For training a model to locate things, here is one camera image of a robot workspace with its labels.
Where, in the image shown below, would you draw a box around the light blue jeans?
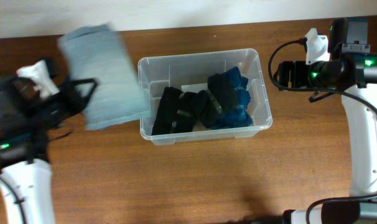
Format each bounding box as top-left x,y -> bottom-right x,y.
58,24 -> 151,130

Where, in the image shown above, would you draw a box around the navy blue garment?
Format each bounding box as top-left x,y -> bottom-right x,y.
212,67 -> 253,129

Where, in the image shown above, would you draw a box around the black garment with tape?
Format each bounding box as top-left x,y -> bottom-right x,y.
152,86 -> 196,136

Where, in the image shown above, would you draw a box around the small black garment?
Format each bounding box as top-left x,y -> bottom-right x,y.
189,74 -> 239,128

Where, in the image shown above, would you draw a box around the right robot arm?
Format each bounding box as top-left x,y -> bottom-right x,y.
269,17 -> 377,223

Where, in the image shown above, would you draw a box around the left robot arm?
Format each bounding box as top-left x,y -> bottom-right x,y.
0,59 -> 98,223

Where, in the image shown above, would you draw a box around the white label in bin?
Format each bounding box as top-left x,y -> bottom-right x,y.
181,83 -> 208,93

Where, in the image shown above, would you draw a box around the clear plastic storage bin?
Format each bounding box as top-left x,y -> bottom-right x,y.
137,49 -> 273,146

